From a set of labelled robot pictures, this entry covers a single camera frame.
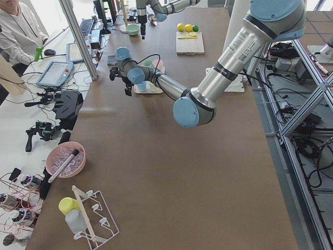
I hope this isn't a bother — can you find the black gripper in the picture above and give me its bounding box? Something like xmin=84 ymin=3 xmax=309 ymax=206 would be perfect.
xmin=137 ymin=14 xmax=146 ymax=40
xmin=109 ymin=66 xmax=133 ymax=96

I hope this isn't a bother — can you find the blue teach pendant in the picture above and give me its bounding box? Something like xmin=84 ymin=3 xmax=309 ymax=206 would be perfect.
xmin=66 ymin=42 xmax=84 ymax=64
xmin=36 ymin=61 xmax=73 ymax=88

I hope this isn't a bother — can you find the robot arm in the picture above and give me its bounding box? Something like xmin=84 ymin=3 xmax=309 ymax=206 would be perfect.
xmin=109 ymin=1 xmax=306 ymax=128
xmin=136 ymin=0 xmax=200 ymax=40

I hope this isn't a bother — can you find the black monitor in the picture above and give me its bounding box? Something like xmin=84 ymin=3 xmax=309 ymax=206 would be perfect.
xmin=93 ymin=0 xmax=111 ymax=34

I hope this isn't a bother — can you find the black headset stand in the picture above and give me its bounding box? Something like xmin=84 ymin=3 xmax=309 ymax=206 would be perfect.
xmin=52 ymin=91 xmax=83 ymax=130

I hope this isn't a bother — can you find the green lime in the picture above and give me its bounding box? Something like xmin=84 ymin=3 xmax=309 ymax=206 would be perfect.
xmin=193 ymin=25 xmax=199 ymax=32

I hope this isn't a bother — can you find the grey folded cloth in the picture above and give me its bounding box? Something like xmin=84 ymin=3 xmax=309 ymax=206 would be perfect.
xmin=107 ymin=55 xmax=118 ymax=66

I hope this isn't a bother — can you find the round wooden stand base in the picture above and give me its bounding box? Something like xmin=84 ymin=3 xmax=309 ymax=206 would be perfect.
xmin=119 ymin=24 xmax=127 ymax=33

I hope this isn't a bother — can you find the whole yellow lemon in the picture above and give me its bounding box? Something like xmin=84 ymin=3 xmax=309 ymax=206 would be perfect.
xmin=176 ymin=23 xmax=185 ymax=32
xmin=184 ymin=24 xmax=193 ymax=32

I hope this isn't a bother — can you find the white wire cup rack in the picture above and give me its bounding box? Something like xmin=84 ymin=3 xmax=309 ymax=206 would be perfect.
xmin=72 ymin=185 xmax=120 ymax=249

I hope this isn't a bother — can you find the wooden cup tree pole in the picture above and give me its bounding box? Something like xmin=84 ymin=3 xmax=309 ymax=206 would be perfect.
xmin=119 ymin=0 xmax=128 ymax=27

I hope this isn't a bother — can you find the pink cup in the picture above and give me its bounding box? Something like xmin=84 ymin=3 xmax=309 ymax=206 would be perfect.
xmin=153 ymin=59 xmax=165 ymax=71

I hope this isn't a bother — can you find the grey cup on rack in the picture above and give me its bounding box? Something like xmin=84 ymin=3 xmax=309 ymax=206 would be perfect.
xmin=65 ymin=209 xmax=87 ymax=234

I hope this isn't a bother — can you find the pink bowl with ice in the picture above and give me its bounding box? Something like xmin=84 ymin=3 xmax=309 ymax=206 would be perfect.
xmin=46 ymin=142 xmax=86 ymax=179

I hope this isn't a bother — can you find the seated person white hoodie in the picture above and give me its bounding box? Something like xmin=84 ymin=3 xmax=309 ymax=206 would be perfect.
xmin=1 ymin=0 xmax=49 ymax=75

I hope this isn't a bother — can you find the cream rabbit tray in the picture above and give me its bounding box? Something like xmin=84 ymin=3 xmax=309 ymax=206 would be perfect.
xmin=133 ymin=65 xmax=167 ymax=95

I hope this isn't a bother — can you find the mint green cup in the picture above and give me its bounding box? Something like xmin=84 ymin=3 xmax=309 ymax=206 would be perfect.
xmin=143 ymin=60 xmax=153 ymax=68

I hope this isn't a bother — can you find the cream white cup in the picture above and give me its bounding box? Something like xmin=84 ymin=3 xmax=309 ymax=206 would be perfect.
xmin=150 ymin=85 xmax=163 ymax=94

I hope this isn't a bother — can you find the metal ice scoop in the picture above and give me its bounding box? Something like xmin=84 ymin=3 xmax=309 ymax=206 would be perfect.
xmin=147 ymin=14 xmax=159 ymax=26

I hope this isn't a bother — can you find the mint green bowl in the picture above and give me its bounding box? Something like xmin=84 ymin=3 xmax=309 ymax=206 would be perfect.
xmin=126 ymin=24 xmax=140 ymax=36

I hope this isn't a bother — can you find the wooden cutting board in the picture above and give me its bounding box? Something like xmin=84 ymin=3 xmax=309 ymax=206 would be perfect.
xmin=176 ymin=31 xmax=204 ymax=55

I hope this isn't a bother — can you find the black keyboard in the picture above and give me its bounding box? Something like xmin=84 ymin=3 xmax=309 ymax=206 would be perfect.
xmin=79 ymin=19 xmax=95 ymax=38

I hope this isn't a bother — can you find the aluminium frame post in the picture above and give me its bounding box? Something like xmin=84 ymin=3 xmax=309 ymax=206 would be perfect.
xmin=59 ymin=0 xmax=97 ymax=80

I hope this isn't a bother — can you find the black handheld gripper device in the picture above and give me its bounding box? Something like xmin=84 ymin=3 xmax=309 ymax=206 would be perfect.
xmin=24 ymin=88 xmax=61 ymax=107

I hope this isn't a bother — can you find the yellow plastic knife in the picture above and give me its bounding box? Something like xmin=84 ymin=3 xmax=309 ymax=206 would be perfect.
xmin=177 ymin=36 xmax=196 ymax=39

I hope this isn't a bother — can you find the black computer mouse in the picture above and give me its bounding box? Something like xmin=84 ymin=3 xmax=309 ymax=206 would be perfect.
xmin=44 ymin=49 xmax=56 ymax=56

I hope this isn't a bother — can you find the light blue cup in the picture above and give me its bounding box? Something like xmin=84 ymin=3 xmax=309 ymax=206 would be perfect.
xmin=137 ymin=81 xmax=147 ymax=92

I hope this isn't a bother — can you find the metal muddler rod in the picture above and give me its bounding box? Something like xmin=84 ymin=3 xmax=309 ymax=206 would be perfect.
xmin=48 ymin=149 xmax=80 ymax=183

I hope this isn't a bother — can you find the yellow cup on rack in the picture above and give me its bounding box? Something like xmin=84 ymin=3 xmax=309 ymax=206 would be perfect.
xmin=58 ymin=197 xmax=80 ymax=215

